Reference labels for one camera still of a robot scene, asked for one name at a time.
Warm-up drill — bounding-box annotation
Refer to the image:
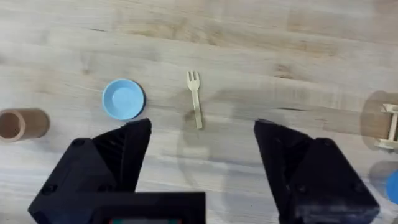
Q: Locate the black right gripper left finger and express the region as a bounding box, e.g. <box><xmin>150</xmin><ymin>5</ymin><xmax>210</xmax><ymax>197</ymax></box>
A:
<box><xmin>27</xmin><ymin>118</ymin><xmax>152</xmax><ymax>224</ymax></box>

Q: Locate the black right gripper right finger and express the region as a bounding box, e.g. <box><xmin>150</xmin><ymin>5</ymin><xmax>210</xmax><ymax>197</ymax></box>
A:
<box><xmin>253</xmin><ymin>119</ymin><xmax>381</xmax><ymax>224</ymax></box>

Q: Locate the small blue plate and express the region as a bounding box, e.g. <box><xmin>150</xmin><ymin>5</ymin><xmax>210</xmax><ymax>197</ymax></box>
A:
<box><xmin>101</xmin><ymin>78</ymin><xmax>147</xmax><ymax>121</ymax></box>

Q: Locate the blue round object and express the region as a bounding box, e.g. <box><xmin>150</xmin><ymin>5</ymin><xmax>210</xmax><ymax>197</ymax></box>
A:
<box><xmin>385</xmin><ymin>169</ymin><xmax>398</xmax><ymax>205</ymax></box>

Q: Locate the brown cylindrical cup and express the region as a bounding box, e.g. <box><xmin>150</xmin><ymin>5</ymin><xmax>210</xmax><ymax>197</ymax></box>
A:
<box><xmin>0</xmin><ymin>107</ymin><xmax>51</xmax><ymax>143</ymax></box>

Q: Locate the small wooden peg rack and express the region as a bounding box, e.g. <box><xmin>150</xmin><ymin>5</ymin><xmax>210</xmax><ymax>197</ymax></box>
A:
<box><xmin>374</xmin><ymin>103</ymin><xmax>398</xmax><ymax>151</ymax></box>

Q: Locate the wooden fork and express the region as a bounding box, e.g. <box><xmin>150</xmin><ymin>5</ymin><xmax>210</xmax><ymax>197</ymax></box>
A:
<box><xmin>186</xmin><ymin>70</ymin><xmax>204</xmax><ymax>130</ymax></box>

